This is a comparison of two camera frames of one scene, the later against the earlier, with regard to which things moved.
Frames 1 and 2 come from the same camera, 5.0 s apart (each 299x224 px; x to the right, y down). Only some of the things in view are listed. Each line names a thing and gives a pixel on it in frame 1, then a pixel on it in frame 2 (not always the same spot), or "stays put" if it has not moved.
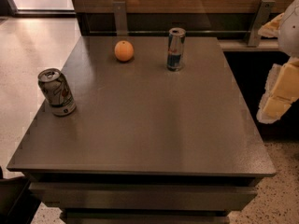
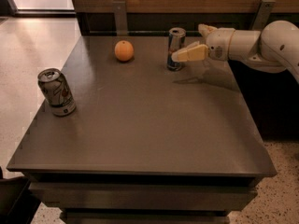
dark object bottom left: [19, 204] stays put
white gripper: [290, 32] -> [218, 45]
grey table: [147, 145] stays put
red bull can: [176, 49] stays put
